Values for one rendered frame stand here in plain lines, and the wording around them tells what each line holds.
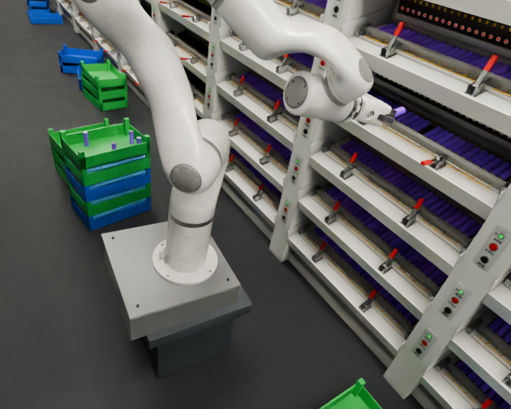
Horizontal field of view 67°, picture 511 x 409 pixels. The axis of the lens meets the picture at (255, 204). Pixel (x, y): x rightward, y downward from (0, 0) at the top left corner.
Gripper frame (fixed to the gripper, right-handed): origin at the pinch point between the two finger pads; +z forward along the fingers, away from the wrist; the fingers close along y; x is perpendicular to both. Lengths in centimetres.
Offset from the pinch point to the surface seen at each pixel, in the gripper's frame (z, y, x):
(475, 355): 26, -45, 47
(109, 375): -44, 15, 102
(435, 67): 13.8, 1.5, -13.7
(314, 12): 16, 53, -15
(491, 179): 18.5, -24.0, 4.1
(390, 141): 15.6, 3.4, 8.3
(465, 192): 15.0, -21.9, 9.2
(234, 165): 35, 86, 64
